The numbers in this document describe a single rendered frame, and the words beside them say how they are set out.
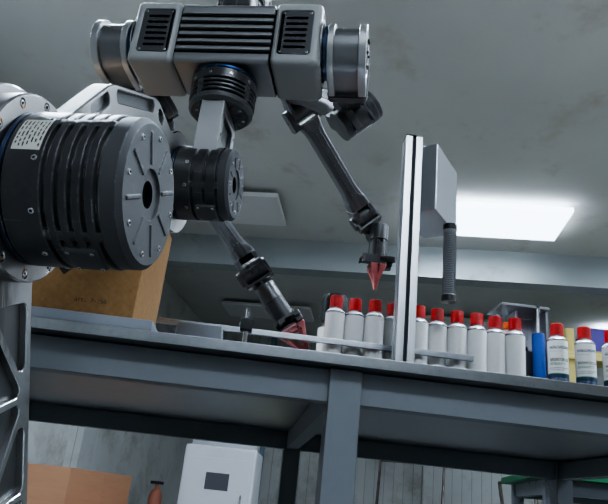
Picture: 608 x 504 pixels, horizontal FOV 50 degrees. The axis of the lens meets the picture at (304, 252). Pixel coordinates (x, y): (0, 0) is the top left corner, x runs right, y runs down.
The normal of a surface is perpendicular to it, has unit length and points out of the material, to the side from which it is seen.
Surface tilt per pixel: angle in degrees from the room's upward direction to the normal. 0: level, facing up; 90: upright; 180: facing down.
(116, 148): 86
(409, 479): 90
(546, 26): 180
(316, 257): 90
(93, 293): 90
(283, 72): 180
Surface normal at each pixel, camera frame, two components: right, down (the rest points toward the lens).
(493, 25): -0.10, 0.93
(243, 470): -0.02, -0.37
